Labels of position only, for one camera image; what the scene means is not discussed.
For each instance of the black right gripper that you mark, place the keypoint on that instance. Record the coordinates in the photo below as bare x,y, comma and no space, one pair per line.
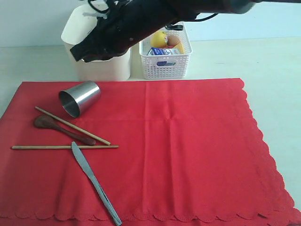
126,22

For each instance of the stainless steel cup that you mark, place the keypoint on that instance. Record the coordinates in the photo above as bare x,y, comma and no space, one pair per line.
79,98

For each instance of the blue white milk carton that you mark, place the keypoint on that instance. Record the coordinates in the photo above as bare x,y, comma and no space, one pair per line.
163,52

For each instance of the yellow lemon with sticker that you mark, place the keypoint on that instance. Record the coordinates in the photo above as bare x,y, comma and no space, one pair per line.
159,39

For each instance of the brown egg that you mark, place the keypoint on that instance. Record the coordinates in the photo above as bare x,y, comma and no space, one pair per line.
173,40

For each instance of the wooden chopstick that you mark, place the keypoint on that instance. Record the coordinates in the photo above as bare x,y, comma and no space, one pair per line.
73,126
53,147

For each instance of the yellow cheese wedge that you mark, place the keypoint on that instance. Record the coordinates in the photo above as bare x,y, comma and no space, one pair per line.
179,48

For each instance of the dark wooden spoon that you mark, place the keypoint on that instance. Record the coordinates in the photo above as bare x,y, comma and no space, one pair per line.
47,122

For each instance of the stainless steel table knife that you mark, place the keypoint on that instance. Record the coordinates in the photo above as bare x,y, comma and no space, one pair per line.
83,163

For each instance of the brown wooden plate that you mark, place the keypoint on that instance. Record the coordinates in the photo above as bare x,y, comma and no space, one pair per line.
104,55

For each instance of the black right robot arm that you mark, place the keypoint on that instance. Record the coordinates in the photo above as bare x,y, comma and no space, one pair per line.
196,7

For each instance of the cream plastic storage bin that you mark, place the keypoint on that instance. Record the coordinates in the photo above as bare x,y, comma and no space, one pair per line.
79,24

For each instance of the white perforated plastic basket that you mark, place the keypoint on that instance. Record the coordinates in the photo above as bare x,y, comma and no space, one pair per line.
166,67

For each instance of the red scalloped table cloth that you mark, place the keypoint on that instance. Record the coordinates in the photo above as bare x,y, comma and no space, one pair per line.
187,153

